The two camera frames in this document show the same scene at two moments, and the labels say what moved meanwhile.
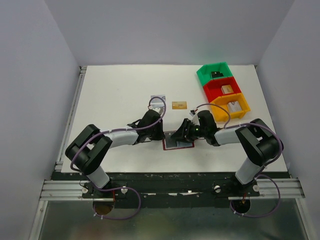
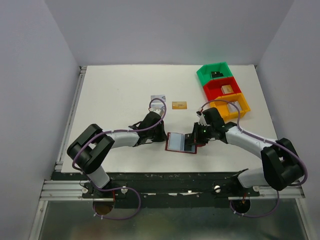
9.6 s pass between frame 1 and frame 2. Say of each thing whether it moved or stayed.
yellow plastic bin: stayed
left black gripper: stayed
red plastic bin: stayed
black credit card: moved
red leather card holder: moved
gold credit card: stayed
